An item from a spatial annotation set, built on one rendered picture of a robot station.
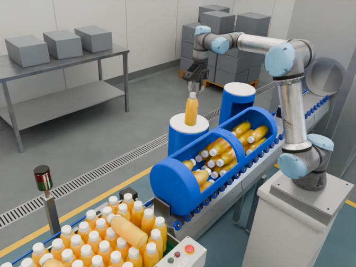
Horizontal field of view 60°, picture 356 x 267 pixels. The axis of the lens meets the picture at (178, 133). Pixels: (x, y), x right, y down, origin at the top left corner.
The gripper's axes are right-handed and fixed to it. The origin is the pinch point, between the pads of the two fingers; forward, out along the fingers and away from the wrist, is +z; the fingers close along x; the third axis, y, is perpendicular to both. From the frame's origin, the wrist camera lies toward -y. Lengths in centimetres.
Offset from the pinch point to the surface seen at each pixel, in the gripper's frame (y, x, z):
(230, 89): 99, 37, 37
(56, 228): -80, 12, 53
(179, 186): -37, -26, 26
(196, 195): -33, -34, 29
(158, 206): -42, -18, 42
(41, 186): -83, 13, 25
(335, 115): 106, -49, 29
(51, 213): -81, 13, 42
